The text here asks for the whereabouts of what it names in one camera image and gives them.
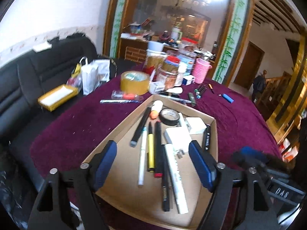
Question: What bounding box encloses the purple velvet tablecloth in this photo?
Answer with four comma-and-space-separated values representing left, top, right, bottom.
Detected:
30, 63, 283, 230

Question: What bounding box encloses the white marker pen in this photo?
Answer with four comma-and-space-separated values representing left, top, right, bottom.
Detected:
164, 144, 188, 214

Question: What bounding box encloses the black pen right side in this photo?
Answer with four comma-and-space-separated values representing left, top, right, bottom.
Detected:
201, 124, 211, 151

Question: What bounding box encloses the yellow highlighter pen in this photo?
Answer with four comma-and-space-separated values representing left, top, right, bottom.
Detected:
147, 123, 154, 172

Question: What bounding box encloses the cardboard tray box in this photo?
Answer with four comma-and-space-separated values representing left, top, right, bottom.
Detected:
82, 94, 219, 229

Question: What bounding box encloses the red capped black marker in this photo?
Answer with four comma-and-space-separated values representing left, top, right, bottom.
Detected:
154, 121, 163, 178

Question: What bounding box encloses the yellow flat box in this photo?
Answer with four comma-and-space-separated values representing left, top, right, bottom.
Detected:
37, 85, 78, 112

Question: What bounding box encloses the long black pen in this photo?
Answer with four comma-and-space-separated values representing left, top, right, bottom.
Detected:
130, 107, 151, 147

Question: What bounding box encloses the white square box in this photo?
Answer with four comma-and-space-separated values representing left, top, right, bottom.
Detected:
186, 117, 207, 135

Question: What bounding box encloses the blue lighter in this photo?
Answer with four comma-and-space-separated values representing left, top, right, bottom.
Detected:
222, 94, 234, 103

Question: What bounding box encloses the white charger block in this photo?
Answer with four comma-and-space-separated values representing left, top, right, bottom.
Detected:
164, 127, 192, 153

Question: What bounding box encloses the person in dark jacket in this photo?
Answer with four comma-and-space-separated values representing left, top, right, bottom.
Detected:
251, 70, 267, 102

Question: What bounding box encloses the black pen in tray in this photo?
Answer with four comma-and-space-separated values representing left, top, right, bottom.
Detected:
162, 145, 170, 212

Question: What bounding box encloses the wooden door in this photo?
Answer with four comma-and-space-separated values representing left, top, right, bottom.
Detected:
234, 42, 265, 90

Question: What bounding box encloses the black leather sofa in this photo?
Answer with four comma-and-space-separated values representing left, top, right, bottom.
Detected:
0, 33, 140, 146

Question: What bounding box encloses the black electrical tape roll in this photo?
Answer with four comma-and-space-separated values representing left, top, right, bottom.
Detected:
159, 108, 180, 126

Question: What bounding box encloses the orange white glue bottle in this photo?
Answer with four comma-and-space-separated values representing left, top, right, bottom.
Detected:
150, 100, 163, 119

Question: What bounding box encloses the white shopping bag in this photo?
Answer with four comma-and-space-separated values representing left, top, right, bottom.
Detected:
80, 57, 111, 96

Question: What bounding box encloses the green black flashlight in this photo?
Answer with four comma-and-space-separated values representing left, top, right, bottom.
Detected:
188, 92, 196, 106

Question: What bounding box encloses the brown packing tape roll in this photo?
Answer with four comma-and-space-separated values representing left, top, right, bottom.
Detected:
120, 71, 149, 95

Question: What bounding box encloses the bamboo painted glass panel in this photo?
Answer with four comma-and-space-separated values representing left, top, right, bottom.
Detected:
212, 0, 249, 84

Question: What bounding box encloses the pink knitted cup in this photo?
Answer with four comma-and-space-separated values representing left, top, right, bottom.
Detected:
192, 58, 212, 84

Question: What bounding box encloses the red lidded jar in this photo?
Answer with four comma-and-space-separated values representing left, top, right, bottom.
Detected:
156, 55, 180, 90

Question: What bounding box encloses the yellow handled screwdriver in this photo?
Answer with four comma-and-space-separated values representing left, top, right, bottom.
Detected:
208, 83, 215, 94

